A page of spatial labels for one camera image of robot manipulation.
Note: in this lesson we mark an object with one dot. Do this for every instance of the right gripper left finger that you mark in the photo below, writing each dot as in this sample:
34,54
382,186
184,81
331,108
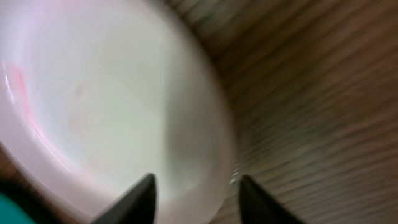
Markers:
138,206

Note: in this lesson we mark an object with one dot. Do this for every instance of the teal plastic serving tray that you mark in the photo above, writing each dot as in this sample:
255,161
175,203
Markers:
11,213

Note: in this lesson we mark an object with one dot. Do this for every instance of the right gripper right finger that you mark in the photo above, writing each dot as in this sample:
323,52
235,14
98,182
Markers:
258,207

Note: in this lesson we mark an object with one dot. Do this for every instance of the white plastic plate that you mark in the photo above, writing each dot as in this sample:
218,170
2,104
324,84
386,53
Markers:
97,94

